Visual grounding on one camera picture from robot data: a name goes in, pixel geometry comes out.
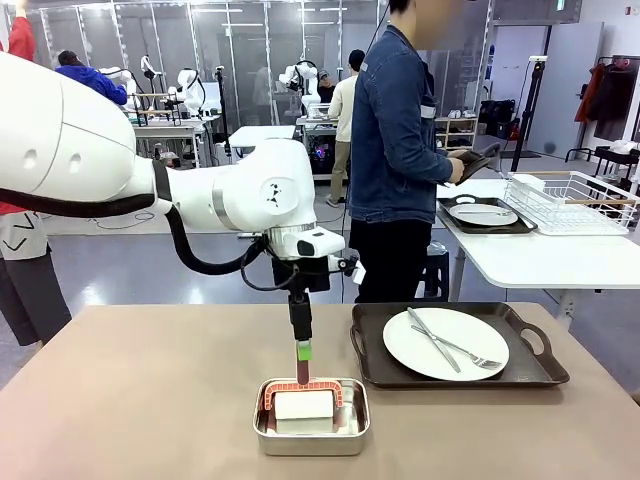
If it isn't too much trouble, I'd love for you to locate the person in black cap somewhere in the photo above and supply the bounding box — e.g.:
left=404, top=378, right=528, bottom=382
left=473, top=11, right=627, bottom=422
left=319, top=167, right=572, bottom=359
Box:
left=316, top=69, right=337, bottom=104

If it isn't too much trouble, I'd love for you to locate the black plastic stool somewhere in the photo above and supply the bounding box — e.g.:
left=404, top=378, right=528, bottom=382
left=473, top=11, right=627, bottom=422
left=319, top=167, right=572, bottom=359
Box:
left=413, top=241, right=452, bottom=304

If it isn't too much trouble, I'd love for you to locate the white standing desk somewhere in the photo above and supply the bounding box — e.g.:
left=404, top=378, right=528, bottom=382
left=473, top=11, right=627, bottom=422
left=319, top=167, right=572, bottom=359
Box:
left=226, top=124, right=297, bottom=164

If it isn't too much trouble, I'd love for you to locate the person in red jacket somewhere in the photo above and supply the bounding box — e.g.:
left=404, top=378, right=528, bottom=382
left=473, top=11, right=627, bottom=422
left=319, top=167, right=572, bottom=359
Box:
left=0, top=0, right=74, bottom=350

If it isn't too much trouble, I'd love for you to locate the dark brown serving tray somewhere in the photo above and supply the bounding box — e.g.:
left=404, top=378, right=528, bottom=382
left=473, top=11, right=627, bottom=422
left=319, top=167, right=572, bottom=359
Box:
left=349, top=301, right=572, bottom=391

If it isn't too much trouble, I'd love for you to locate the black tripod light stand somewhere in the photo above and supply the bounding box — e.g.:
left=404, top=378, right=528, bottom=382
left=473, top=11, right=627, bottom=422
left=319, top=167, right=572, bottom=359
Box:
left=508, top=54, right=550, bottom=160

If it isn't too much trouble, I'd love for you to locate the clothes rack with garments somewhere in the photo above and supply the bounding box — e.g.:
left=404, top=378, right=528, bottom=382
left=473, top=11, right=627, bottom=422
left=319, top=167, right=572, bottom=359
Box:
left=573, top=54, right=640, bottom=142

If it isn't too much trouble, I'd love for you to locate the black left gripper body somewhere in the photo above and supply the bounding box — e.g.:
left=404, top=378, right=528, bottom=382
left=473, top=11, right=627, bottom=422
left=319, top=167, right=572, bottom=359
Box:
left=271, top=253, right=332, bottom=296

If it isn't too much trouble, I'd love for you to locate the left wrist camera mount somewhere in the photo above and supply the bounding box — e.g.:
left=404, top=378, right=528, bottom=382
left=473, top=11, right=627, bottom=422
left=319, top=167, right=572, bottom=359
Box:
left=327, top=252, right=369, bottom=287

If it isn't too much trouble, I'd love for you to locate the white side table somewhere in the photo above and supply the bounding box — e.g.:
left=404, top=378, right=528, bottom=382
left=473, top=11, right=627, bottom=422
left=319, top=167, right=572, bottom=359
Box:
left=435, top=178, right=640, bottom=332

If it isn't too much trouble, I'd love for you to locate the white wire dish rack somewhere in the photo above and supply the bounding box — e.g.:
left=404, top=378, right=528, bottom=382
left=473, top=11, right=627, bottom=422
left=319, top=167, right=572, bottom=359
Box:
left=503, top=170, right=640, bottom=237

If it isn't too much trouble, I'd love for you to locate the person in blue hoodie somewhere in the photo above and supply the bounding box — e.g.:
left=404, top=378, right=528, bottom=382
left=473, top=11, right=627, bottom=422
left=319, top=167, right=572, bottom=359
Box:
left=54, top=49, right=129, bottom=107

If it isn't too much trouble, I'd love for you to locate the person in denim jacket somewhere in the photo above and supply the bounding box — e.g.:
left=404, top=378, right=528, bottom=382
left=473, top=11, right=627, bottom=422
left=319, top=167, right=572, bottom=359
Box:
left=346, top=0, right=481, bottom=305

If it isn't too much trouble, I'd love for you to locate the black handheld device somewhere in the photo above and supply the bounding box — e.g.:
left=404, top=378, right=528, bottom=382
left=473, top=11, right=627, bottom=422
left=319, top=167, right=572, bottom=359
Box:
left=452, top=141, right=504, bottom=188

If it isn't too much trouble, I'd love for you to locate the large white round plate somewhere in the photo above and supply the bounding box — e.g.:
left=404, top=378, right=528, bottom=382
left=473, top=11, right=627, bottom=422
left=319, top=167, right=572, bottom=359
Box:
left=382, top=306, right=511, bottom=383

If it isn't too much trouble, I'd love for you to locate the black hanging cable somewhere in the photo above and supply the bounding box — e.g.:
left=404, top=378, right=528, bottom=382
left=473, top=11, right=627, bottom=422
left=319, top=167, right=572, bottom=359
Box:
left=341, top=0, right=397, bottom=304

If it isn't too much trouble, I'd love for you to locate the smaller white plate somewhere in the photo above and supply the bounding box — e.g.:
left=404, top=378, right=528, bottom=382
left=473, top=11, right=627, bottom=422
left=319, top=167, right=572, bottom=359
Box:
left=447, top=202, right=520, bottom=228

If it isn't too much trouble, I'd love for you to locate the silver table knife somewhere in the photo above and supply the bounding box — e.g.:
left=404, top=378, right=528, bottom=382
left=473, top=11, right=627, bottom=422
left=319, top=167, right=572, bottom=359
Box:
left=406, top=306, right=462, bottom=374

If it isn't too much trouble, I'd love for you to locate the black utility cart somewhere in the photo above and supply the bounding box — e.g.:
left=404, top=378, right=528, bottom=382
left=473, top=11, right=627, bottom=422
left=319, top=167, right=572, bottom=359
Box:
left=564, top=141, right=640, bottom=195

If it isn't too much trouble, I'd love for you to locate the silver fork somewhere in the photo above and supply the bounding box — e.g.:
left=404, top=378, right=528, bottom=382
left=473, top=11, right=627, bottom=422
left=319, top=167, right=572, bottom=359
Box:
left=410, top=324, right=503, bottom=370

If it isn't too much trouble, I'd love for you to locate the person's right hand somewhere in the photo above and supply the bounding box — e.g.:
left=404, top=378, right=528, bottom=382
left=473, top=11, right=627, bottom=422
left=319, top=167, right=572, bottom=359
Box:
left=447, top=149, right=472, bottom=185

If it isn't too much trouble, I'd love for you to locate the background workbench with equipment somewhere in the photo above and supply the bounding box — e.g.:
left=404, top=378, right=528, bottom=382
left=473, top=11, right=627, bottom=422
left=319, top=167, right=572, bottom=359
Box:
left=130, top=110, right=222, bottom=170

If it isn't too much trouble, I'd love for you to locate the rectangular stainless steel tray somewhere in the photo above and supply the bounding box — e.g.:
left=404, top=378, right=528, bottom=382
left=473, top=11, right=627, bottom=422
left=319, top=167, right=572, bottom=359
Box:
left=252, top=377, right=372, bottom=458

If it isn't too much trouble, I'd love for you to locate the wooden shoe shelf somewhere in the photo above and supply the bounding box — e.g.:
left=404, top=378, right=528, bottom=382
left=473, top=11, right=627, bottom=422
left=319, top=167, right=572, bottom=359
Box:
left=433, top=109, right=482, bottom=152

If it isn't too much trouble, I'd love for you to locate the lint roller with maroon handle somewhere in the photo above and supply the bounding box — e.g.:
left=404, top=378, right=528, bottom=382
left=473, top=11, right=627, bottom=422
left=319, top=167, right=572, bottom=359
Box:
left=262, top=359, right=347, bottom=435

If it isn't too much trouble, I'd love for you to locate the dark tray with small plate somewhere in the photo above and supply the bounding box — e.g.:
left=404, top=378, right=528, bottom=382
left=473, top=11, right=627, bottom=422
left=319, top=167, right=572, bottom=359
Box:
left=436, top=195, right=539, bottom=236

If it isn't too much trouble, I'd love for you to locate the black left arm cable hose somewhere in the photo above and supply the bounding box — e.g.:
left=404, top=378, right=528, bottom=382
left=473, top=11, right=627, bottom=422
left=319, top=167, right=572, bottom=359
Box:
left=0, top=187, right=274, bottom=293

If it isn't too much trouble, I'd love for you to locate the black bags pile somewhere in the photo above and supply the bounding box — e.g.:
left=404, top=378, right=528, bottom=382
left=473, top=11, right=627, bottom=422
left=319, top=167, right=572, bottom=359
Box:
left=478, top=98, right=517, bottom=140

